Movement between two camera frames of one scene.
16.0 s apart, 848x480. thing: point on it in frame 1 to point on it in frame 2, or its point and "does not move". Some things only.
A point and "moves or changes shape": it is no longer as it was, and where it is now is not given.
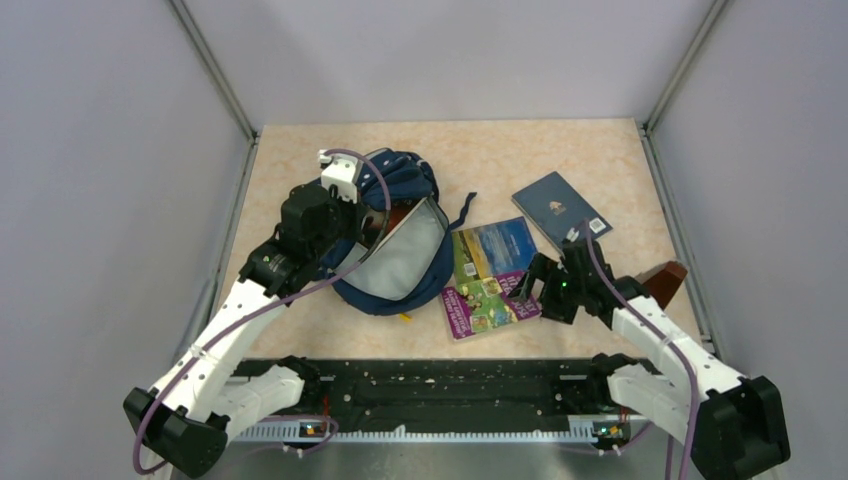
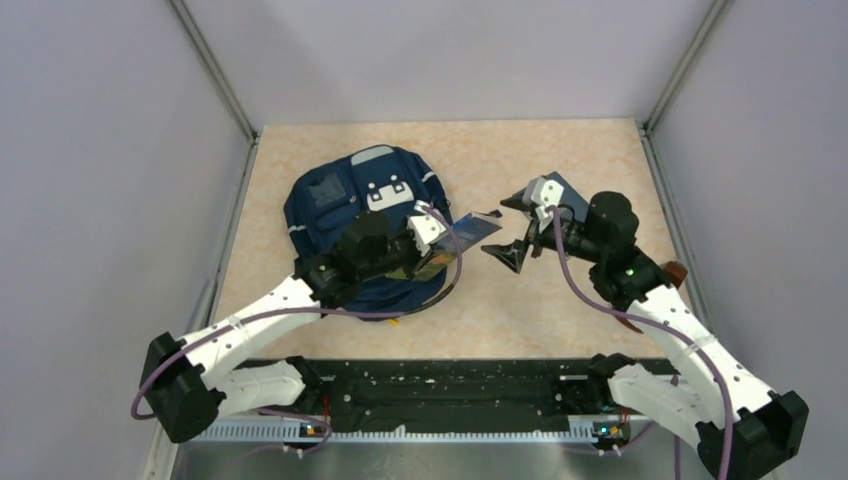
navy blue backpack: [408, 270] does not move
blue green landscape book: [492, 250] moves or changes shape
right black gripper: [541, 267] to [511, 254]
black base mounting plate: [458, 394] does not move
